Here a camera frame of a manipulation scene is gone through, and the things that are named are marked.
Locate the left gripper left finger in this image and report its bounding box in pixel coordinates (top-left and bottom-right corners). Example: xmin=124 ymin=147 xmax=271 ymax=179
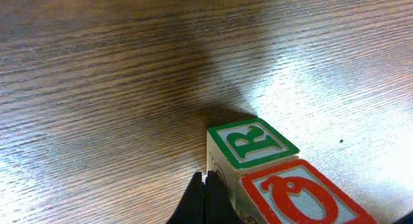
xmin=166 ymin=172 xmax=205 ymax=224

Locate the wooden block green side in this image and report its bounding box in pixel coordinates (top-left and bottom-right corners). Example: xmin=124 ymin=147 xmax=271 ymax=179
xmin=206 ymin=117 xmax=301 ymax=209

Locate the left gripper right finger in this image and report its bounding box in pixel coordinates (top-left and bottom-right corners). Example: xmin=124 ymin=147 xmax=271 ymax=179
xmin=204 ymin=170 xmax=242 ymax=224

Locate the wooden block blue side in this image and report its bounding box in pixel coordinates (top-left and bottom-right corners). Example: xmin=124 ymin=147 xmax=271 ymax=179
xmin=236 ymin=159 xmax=376 ymax=224

